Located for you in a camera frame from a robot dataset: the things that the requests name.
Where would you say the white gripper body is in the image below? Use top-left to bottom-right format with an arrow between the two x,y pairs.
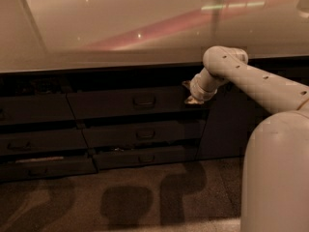
189,73 -> 217,102

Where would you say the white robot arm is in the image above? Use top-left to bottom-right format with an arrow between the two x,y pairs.
184,0 -> 309,113

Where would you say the dark cabinet door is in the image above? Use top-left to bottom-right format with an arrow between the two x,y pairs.
197,64 -> 308,160

